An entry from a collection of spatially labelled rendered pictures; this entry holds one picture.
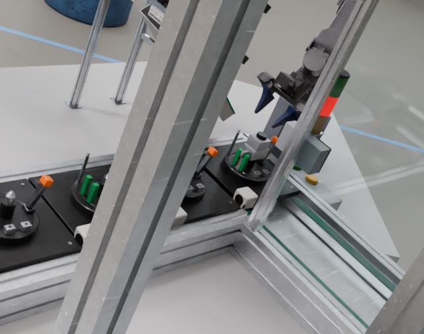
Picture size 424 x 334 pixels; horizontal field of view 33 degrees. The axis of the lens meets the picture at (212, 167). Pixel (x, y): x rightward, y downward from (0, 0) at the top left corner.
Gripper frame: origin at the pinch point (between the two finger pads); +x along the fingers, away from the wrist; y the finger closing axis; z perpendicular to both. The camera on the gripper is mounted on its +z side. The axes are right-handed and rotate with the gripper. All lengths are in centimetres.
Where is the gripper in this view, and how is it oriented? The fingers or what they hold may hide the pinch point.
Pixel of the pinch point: (272, 111)
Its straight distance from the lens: 188.3
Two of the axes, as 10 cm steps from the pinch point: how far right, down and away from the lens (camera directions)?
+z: -3.4, -3.7, -8.7
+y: 6.3, 6.0, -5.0
